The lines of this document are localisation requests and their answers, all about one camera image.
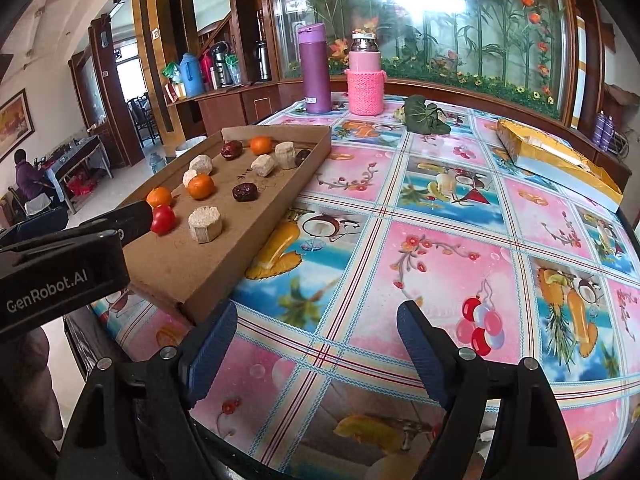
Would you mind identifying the red jujube in tray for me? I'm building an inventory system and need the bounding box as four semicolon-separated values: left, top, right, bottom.
220;140;244;160

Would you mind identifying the white plastic bucket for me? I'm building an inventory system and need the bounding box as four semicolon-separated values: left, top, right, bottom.
175;136;207;157

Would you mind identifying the brown cardboard tray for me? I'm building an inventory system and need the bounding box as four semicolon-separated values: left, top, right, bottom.
124;125;331;324

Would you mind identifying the beige rice cake puck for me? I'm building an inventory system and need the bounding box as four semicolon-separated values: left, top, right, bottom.
188;206;224;244

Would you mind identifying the green leafy vegetable toy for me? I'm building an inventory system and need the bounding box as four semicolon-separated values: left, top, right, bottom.
398;94;451;136

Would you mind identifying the colourful fruit-print tablecloth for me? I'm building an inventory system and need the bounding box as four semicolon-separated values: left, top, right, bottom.
92;96;639;479

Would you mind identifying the pink knit-sleeved flask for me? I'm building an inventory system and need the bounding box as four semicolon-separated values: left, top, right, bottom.
345;29;386;116

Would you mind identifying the dark plum in tray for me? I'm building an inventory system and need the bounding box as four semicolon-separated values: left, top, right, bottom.
294;148;310;167

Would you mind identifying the blue thermos jug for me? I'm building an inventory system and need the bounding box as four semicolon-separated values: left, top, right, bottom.
179;52;205;98

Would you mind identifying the purple thermos bottle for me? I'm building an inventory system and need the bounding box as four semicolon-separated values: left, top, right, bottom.
297;23;332;114

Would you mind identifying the dark jujube date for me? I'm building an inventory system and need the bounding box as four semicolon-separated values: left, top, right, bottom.
232;182;259;203

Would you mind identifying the seated person in purple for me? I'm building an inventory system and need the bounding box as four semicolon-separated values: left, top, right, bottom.
14;148;56;202

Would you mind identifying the yellow taped white box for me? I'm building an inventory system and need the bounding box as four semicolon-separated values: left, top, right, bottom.
496;118;623;212

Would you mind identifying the red tomato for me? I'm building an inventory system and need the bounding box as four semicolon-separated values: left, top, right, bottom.
151;205;177;236

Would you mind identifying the beige puck in tray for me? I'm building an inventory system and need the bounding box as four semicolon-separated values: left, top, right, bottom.
189;154;213;176
273;141;296;170
250;154;277;178
182;169;198;188

